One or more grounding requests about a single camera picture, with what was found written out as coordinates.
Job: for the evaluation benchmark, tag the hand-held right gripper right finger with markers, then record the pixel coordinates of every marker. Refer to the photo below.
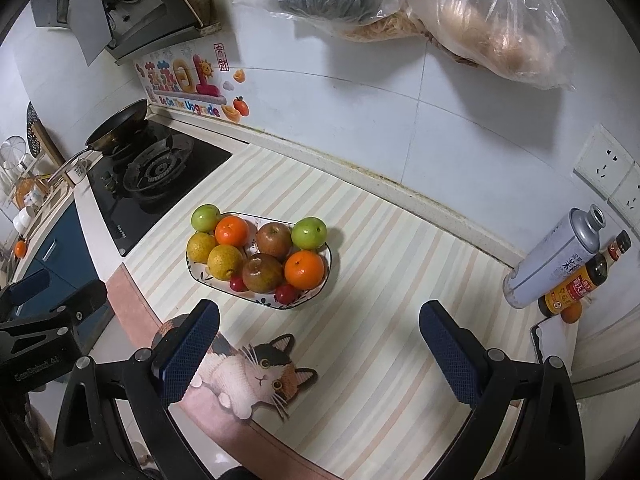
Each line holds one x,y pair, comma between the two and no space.
450,355

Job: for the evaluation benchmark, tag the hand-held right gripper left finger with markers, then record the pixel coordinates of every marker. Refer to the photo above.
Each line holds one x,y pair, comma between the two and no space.
187,355

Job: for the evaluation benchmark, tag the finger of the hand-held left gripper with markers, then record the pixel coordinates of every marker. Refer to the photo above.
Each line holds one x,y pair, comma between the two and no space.
27,285
75,305

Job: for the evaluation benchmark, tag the red cherry tomato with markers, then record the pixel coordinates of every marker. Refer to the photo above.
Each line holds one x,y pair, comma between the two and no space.
238,284
286,294

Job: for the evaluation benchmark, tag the large yellow pear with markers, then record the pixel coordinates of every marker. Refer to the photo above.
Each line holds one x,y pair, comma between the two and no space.
225,261

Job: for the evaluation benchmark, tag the yellow lemon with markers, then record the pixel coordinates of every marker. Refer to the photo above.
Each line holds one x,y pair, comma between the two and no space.
200,247

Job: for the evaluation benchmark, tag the dark red apple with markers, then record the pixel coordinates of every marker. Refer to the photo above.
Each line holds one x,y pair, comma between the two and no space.
262,272

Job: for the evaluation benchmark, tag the small green plum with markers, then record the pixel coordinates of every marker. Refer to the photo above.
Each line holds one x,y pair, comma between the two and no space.
205,217

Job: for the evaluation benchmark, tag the floral printed plate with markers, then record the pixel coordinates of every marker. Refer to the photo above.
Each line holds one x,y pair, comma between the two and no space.
315,292

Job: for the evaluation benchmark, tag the large orange mandarin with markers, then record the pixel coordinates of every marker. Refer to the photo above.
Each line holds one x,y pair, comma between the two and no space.
304,269

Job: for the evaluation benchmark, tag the large green plum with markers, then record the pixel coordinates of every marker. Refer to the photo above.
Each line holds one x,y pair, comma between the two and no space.
309,232

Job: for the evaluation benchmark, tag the person's left forearm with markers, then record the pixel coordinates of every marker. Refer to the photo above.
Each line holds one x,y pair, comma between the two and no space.
42,430

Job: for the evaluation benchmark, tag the small orange object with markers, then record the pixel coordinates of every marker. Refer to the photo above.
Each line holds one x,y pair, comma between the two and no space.
20,248

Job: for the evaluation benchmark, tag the blue cabinet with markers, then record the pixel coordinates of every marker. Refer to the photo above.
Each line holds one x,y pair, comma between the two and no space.
55,255

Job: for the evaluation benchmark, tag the dish rack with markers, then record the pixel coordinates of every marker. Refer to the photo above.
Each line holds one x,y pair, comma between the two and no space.
25,180

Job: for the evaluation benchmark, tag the white board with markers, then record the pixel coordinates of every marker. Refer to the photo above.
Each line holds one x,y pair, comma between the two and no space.
557,342

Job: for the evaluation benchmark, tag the striped cat print mat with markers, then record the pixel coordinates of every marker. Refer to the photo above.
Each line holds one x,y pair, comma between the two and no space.
380,270

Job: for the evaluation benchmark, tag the white mug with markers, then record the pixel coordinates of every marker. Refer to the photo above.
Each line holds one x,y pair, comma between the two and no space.
79,171

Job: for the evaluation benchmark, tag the orange fruit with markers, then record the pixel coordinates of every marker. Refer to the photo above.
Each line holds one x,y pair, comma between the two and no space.
571,313

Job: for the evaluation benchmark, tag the small orange mandarin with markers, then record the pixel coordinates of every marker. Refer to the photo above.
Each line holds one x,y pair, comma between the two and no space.
231,230

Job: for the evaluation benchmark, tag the grey spray can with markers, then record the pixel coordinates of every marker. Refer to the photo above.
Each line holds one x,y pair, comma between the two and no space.
550,260

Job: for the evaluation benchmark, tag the brown sauce bottle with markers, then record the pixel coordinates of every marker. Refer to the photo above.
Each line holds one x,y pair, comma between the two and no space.
575,287

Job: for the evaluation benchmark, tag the pale red apple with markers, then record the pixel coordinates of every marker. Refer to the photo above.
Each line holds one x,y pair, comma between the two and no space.
274,240

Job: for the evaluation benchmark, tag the black gas stove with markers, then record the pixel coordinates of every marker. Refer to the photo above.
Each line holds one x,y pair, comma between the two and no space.
165,180

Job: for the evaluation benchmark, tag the black frying pan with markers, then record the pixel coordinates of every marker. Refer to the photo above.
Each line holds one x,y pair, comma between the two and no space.
117,127

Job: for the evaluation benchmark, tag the steel range hood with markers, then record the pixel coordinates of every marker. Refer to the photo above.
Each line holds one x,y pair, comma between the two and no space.
130,5

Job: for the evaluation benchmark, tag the plastic bag with pale contents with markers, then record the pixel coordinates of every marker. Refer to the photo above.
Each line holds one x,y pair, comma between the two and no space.
500,25

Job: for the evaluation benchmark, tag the colourful wall sticker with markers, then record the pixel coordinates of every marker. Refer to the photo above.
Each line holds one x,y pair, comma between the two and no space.
185,85

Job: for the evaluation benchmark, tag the white wall socket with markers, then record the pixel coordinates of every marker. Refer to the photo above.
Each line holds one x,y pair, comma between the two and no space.
607,165

